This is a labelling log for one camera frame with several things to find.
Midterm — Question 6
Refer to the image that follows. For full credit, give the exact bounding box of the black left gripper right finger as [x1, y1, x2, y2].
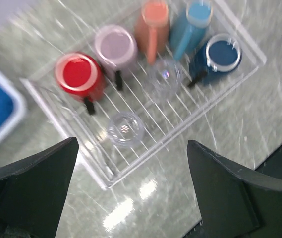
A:
[187, 140, 282, 238]

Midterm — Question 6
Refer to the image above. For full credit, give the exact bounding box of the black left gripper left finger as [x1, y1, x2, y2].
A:
[0, 137, 79, 238]

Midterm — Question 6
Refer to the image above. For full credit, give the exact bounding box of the clear glass cup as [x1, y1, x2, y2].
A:
[107, 112, 145, 147]
[144, 59, 184, 104]

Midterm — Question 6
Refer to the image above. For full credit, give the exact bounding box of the red mug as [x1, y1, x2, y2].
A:
[54, 52, 106, 115]

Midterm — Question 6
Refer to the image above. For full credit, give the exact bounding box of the white wire dish rack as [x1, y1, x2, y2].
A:
[22, 0, 267, 190]

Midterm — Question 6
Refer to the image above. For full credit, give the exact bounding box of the dark blue mug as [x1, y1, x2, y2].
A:
[187, 33, 242, 88]

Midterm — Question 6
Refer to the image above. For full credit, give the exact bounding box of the purple mug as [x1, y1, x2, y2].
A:
[94, 24, 138, 91]

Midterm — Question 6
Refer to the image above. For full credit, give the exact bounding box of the light blue mug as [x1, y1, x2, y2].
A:
[169, 0, 213, 61]

